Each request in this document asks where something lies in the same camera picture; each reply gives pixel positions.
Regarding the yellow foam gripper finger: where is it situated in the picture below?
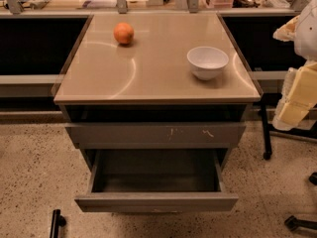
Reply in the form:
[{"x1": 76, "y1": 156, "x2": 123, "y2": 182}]
[
  {"x1": 272, "y1": 16, "x2": 299, "y2": 42},
  {"x1": 272, "y1": 62, "x2": 317, "y2": 131}
]

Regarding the grey drawer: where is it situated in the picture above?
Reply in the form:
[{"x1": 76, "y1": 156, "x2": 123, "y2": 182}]
[
  {"x1": 66, "y1": 122, "x2": 246, "y2": 150},
  {"x1": 75, "y1": 149, "x2": 238, "y2": 213}
]

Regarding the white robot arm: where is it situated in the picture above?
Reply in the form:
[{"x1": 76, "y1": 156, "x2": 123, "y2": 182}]
[{"x1": 272, "y1": 0, "x2": 317, "y2": 131}]

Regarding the grey drawer cabinet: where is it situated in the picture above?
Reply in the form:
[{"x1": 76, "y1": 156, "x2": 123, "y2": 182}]
[{"x1": 54, "y1": 13, "x2": 261, "y2": 166}]

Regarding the grey top drawer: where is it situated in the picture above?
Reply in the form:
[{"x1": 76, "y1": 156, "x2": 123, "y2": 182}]
[{"x1": 66, "y1": 122, "x2": 246, "y2": 150}]

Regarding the black stand with caster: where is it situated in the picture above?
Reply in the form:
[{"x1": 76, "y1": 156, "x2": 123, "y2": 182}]
[{"x1": 259, "y1": 93, "x2": 317, "y2": 160}]

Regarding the white bowl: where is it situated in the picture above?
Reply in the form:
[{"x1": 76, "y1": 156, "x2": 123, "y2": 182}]
[{"x1": 186, "y1": 47, "x2": 229, "y2": 80}]

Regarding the black chair base right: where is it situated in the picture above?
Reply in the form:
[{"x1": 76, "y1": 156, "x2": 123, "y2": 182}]
[{"x1": 284, "y1": 172, "x2": 317, "y2": 232}]

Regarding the orange fruit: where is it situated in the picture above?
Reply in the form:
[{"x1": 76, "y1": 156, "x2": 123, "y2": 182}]
[{"x1": 113, "y1": 22, "x2": 134, "y2": 45}]

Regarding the black chair leg left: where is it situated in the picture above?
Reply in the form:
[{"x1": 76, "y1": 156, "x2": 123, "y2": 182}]
[{"x1": 50, "y1": 209, "x2": 66, "y2": 238}]

